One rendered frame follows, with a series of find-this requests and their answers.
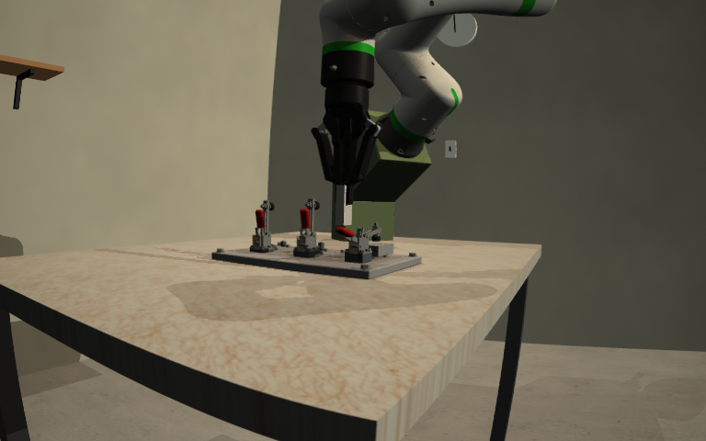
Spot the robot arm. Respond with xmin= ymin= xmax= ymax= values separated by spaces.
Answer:
xmin=319 ymin=0 xmax=557 ymax=158

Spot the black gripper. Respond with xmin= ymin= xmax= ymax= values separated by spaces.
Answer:
xmin=312 ymin=85 xmax=382 ymax=225

